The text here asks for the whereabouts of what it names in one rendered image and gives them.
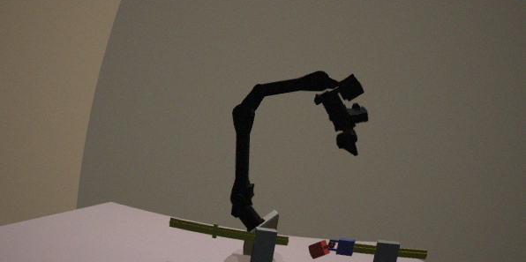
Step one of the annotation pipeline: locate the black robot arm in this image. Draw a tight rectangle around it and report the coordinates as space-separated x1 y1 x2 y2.
230 71 369 232

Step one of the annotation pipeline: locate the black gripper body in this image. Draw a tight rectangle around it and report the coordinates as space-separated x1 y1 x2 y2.
328 104 357 149

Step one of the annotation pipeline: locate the yellow square bar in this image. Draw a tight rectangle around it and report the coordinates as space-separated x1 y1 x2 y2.
169 218 289 262

